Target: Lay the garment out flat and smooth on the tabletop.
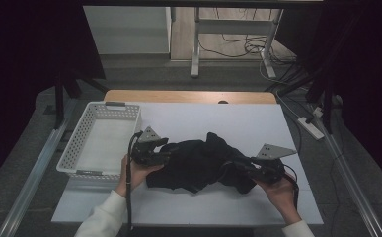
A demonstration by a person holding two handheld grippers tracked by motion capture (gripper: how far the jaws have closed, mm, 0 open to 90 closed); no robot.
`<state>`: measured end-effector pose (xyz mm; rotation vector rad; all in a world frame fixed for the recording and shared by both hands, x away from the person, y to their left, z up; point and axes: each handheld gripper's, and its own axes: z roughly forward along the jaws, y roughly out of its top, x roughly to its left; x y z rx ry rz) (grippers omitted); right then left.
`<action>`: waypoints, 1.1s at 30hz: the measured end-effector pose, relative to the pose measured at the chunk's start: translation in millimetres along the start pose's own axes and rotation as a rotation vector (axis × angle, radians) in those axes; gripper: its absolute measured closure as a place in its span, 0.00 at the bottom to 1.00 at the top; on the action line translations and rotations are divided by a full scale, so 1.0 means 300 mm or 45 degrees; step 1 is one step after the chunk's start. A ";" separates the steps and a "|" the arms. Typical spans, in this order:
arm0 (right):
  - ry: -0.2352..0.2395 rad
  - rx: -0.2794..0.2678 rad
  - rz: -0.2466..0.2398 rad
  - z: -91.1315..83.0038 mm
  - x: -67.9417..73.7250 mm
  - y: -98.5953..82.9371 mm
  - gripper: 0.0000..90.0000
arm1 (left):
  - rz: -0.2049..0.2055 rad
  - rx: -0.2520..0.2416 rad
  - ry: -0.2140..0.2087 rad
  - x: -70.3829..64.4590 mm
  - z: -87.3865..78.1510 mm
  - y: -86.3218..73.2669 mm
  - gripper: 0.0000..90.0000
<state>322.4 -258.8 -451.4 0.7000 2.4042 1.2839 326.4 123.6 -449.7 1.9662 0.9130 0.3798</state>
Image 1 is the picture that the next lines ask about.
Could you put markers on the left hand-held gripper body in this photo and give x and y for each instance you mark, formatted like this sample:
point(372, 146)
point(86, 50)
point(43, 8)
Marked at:
point(144, 153)

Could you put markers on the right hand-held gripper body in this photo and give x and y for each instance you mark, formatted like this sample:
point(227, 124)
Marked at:
point(267, 169)

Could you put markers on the dark navy knit vest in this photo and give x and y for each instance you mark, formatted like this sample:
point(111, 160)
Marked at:
point(198, 164)

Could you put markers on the white perforated plastic basket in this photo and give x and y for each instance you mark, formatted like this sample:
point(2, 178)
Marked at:
point(103, 144)

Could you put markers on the person's left hand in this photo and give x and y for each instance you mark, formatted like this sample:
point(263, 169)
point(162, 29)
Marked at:
point(136, 174)

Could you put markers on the person's right hand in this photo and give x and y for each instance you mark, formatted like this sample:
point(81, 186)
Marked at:
point(280, 197)

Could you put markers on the wooden table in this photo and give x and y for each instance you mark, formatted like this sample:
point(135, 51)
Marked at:
point(178, 96)

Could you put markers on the white table cover board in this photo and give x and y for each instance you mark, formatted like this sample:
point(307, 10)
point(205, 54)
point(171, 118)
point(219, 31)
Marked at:
point(211, 118)

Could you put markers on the white power strip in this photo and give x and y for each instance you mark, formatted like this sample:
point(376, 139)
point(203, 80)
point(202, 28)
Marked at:
point(310, 128)

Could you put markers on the white plug adapter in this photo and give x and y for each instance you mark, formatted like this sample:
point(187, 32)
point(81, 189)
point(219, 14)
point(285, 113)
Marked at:
point(317, 112)

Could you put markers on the black metal stand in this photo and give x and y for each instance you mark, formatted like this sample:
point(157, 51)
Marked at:
point(327, 105)
point(59, 105)

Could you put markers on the white cabinet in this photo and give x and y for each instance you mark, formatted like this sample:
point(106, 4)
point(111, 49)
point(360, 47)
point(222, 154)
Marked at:
point(129, 29)

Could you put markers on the dark curtain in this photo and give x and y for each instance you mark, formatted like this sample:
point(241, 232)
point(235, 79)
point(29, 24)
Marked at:
point(20, 65)
point(366, 65)

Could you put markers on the black overhead bar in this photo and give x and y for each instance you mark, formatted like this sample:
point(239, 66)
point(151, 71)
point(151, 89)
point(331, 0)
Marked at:
point(201, 3)

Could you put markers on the aluminium floor rail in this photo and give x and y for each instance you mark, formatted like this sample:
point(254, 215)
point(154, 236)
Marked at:
point(349, 177)
point(34, 177)

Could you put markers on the white metal desk frame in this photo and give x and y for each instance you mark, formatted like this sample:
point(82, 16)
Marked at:
point(234, 26)

